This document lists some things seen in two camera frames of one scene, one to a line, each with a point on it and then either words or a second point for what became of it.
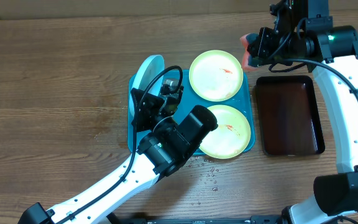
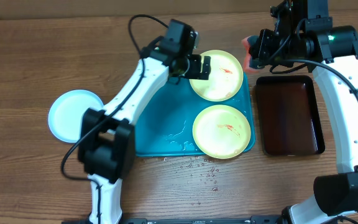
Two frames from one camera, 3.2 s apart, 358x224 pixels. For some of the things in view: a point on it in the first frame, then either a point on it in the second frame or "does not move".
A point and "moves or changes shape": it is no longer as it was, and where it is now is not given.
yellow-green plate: (215, 75) does not move
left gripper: (148, 106) → (194, 71)
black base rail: (252, 219) does not move
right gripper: (259, 49) does not move
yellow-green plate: (232, 135) does not move
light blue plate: (148, 71) moves or changes shape
